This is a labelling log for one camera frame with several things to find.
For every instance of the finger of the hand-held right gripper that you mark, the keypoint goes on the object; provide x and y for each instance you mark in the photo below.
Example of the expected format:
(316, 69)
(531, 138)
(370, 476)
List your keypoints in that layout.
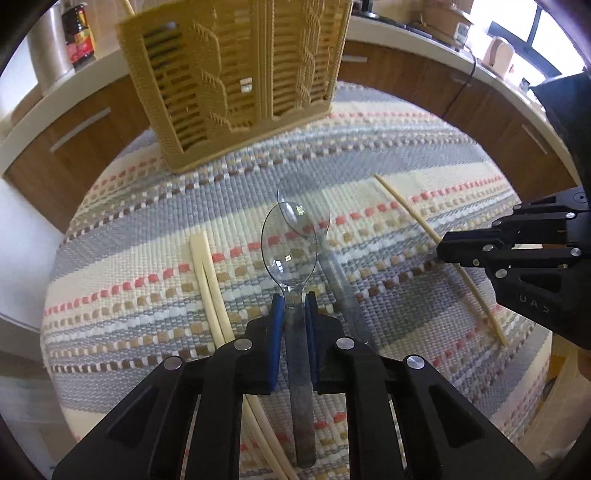
(531, 226)
(526, 257)

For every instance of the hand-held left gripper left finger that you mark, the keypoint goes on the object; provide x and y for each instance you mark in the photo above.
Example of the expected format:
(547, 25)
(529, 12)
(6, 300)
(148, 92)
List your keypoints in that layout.
(277, 341)

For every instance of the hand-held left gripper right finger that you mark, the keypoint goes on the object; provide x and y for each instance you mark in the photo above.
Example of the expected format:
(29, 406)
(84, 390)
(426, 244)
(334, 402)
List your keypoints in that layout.
(311, 341)

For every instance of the clear plastic spoon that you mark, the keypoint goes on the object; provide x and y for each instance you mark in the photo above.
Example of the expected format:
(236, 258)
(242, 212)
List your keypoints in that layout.
(281, 267)
(339, 286)
(167, 27)

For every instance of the wooden chopstick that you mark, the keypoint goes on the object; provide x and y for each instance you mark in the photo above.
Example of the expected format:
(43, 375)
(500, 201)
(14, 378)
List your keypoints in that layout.
(128, 7)
(406, 207)
(202, 277)
(215, 277)

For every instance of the yellow plastic utensil basket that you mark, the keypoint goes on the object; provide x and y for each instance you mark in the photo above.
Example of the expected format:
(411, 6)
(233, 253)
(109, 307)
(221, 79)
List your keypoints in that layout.
(240, 69)

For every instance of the striped woven table mat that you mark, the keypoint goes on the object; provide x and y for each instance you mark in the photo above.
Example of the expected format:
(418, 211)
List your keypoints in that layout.
(138, 258)

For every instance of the white electric kettle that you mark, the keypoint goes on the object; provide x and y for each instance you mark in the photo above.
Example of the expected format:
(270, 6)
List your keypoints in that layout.
(496, 53)

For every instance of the window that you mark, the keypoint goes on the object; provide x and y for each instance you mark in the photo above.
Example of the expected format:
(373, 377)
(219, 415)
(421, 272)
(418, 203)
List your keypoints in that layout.
(554, 41)

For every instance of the white refrigerator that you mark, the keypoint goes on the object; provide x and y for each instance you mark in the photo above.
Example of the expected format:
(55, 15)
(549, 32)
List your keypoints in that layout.
(23, 254)

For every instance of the white kitchen counter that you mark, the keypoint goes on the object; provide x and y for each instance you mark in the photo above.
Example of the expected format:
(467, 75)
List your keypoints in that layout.
(46, 97)

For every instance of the large dark sauce bottle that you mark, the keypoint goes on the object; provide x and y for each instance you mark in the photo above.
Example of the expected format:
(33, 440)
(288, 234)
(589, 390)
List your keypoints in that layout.
(78, 41)

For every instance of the steel thermos flask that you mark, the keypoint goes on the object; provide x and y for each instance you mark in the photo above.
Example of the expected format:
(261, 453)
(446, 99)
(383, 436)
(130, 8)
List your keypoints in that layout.
(46, 46)

